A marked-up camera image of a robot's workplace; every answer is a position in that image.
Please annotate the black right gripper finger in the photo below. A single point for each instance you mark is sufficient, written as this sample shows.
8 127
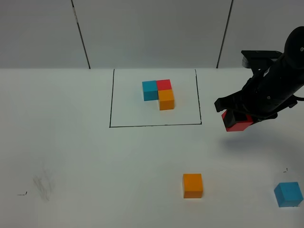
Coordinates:
233 117
260 119

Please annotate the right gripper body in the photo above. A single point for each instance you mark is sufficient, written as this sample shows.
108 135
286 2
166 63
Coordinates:
267 92

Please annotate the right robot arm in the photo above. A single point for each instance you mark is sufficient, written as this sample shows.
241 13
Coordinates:
293 56

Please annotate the orange template cube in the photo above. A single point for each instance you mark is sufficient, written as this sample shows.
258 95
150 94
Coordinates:
166 99

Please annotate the red template cube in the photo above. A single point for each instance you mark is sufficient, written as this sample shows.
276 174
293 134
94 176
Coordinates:
163 84

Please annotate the blue template cube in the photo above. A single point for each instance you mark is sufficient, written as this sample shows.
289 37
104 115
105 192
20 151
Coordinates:
150 90

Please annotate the loose blue cube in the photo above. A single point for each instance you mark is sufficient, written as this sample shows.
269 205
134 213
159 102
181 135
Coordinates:
288 194

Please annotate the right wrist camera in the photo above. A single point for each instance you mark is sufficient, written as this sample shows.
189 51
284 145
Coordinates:
259 59

